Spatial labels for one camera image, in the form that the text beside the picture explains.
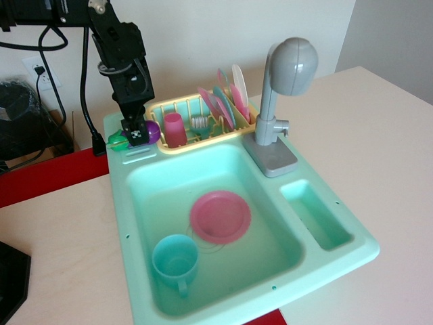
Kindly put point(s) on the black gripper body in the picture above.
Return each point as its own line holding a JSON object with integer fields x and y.
{"x": 122, "y": 53}

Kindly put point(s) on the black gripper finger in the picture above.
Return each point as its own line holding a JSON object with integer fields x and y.
{"x": 144, "y": 136}
{"x": 134, "y": 131}

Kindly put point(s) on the purple toy eggplant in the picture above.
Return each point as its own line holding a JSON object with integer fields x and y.
{"x": 118, "y": 141}

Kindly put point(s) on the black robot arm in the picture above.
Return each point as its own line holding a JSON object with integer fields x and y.
{"x": 49, "y": 13}

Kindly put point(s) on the pink plate in rack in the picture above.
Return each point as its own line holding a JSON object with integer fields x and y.
{"x": 237, "y": 100}
{"x": 212, "y": 103}

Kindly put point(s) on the teal plate in rack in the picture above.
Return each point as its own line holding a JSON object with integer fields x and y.
{"x": 217, "y": 91}

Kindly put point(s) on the light pink small plate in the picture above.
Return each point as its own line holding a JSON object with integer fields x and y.
{"x": 222, "y": 78}

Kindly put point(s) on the pink rear plate in rack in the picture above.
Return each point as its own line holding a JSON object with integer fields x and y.
{"x": 237, "y": 100}

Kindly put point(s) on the pink toy plate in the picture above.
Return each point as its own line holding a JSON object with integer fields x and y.
{"x": 220, "y": 217}

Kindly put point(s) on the white plate in rack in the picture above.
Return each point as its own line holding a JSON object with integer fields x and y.
{"x": 239, "y": 82}

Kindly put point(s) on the pink toy cup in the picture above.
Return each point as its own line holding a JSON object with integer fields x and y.
{"x": 175, "y": 134}

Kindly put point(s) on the yellow dish rack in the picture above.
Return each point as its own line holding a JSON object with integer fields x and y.
{"x": 223, "y": 124}

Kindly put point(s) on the black bag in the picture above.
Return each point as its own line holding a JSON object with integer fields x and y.
{"x": 26, "y": 126}

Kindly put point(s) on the mint green toy sink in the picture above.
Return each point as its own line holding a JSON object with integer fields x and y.
{"x": 300, "y": 238}

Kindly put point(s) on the blue toy cup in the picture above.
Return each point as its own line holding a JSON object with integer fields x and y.
{"x": 175, "y": 260}

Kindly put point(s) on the black base corner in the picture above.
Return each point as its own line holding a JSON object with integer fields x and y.
{"x": 15, "y": 278}

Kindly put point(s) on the white wall outlet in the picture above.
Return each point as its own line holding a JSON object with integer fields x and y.
{"x": 39, "y": 72}

